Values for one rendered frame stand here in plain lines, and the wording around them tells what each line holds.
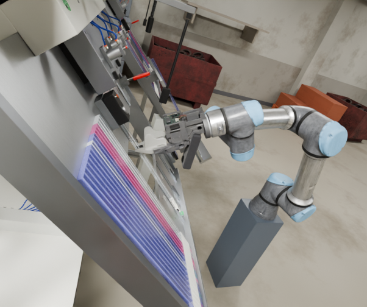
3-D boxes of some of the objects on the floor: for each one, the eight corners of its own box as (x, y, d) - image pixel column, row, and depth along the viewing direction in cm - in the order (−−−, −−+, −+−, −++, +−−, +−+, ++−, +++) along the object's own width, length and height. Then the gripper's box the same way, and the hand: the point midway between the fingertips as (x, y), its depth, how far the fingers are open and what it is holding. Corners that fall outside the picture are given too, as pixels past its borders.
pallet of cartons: (295, 114, 597) (311, 86, 566) (330, 141, 511) (352, 108, 480) (267, 108, 566) (283, 77, 535) (299, 134, 480) (320, 100, 449)
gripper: (200, 102, 79) (128, 121, 79) (208, 117, 71) (127, 138, 71) (205, 128, 84) (137, 146, 84) (213, 144, 75) (138, 164, 75)
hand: (140, 149), depth 79 cm, fingers closed, pressing on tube
